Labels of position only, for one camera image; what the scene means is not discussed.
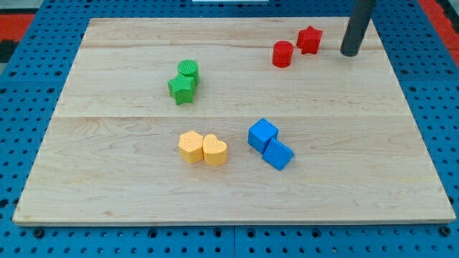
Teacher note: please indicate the yellow heart block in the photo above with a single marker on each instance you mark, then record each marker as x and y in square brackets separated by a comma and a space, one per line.
[215, 151]

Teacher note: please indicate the blue triangular prism block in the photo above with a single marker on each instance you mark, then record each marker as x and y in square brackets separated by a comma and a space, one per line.
[277, 154]

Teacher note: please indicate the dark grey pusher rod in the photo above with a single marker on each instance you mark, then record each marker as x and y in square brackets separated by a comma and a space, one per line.
[356, 27]

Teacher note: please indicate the green star block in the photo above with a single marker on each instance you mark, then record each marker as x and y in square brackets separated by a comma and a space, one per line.
[182, 89]

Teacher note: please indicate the green cylinder block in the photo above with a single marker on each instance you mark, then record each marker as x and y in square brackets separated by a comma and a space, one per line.
[189, 68]

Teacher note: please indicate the light wooden board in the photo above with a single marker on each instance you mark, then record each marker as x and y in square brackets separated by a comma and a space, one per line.
[110, 156]

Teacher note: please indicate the red cylinder block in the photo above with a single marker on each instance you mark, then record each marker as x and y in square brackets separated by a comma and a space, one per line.
[282, 54]

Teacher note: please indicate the red star block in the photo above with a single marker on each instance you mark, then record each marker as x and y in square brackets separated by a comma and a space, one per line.
[309, 39]

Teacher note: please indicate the yellow hexagon block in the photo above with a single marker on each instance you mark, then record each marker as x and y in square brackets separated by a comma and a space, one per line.
[191, 146]

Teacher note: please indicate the blue cube block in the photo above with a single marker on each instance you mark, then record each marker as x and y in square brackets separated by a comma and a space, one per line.
[260, 133]

